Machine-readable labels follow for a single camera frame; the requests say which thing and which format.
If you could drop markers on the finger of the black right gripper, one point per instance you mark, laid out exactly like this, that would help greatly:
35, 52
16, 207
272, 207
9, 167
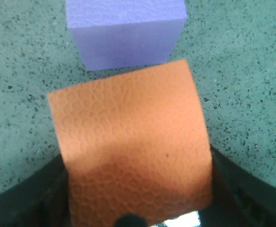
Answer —
239, 198

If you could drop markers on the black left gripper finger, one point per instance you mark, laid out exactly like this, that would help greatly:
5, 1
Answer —
39, 201

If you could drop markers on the orange foam cube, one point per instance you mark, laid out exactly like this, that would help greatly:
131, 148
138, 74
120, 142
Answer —
134, 143

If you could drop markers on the purple foam cube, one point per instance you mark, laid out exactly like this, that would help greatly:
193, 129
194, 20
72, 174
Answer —
111, 34

